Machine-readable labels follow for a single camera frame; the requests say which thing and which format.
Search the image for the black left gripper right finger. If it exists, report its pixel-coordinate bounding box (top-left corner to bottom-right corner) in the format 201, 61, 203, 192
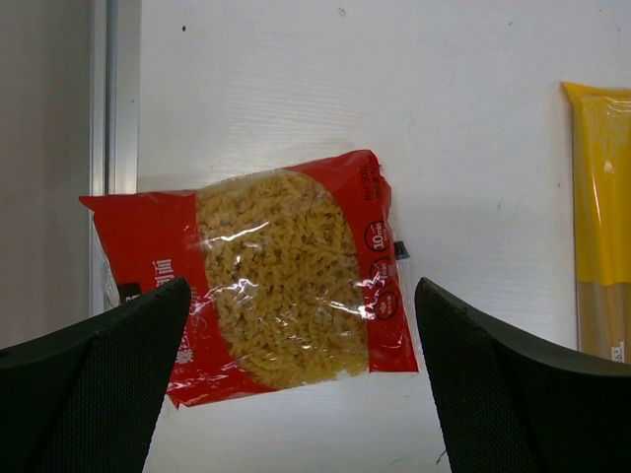
415, 278, 630, 472

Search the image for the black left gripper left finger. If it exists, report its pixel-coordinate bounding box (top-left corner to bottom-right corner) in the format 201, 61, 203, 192
1, 278, 191, 472

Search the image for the red fusilli bag near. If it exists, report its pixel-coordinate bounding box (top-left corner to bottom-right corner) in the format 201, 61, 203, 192
82, 150, 418, 407

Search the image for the yellow spaghetti pack left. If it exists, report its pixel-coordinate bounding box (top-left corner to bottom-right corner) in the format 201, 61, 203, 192
562, 82, 630, 363

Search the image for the aluminium table edge rail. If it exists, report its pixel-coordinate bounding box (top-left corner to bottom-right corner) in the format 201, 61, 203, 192
88, 0, 144, 316

